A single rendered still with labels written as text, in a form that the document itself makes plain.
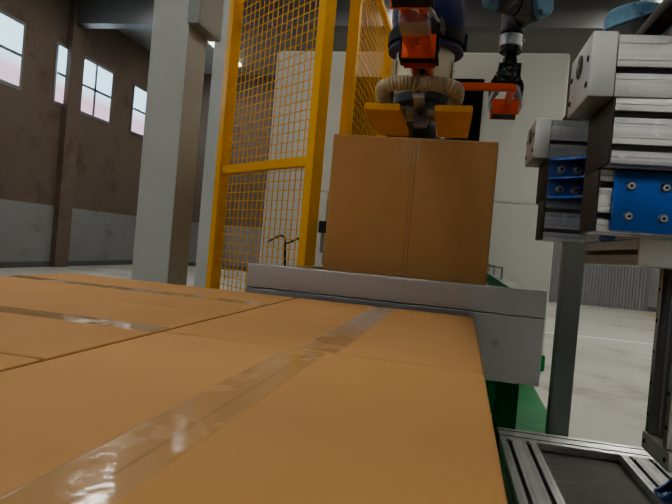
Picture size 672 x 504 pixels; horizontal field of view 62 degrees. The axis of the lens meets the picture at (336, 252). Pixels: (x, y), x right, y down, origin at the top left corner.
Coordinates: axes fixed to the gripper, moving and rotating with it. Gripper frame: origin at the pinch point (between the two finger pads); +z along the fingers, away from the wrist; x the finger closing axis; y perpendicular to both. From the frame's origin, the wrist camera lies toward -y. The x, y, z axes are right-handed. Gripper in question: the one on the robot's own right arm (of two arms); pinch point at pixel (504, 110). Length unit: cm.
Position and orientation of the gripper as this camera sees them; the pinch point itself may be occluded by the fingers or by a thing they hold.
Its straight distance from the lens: 205.0
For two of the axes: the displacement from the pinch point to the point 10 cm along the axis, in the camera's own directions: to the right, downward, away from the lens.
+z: -0.9, 10.0, 0.2
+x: 9.8, 0.9, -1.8
